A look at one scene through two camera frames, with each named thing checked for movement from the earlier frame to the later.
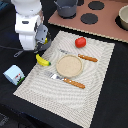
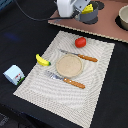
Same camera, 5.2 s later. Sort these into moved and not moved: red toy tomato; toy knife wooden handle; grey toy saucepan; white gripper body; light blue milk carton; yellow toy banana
Moved: grey toy saucepan; white gripper body
Not moved: toy knife wooden handle; red toy tomato; yellow toy banana; light blue milk carton
